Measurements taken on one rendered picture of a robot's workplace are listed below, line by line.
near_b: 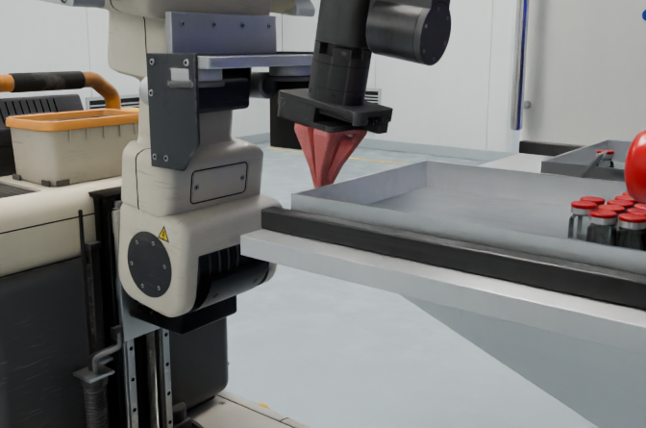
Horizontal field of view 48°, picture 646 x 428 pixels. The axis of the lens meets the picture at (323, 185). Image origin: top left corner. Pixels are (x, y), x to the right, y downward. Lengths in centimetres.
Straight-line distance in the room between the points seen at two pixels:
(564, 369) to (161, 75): 65
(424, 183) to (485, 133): 580
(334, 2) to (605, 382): 40
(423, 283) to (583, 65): 104
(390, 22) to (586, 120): 94
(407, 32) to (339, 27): 7
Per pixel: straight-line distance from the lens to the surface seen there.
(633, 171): 40
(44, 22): 617
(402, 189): 86
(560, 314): 53
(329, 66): 69
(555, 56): 158
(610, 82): 154
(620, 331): 52
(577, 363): 64
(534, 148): 122
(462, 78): 677
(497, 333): 66
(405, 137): 712
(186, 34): 105
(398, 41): 66
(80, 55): 633
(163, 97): 102
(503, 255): 57
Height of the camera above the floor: 106
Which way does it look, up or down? 11 degrees down
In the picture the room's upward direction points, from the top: straight up
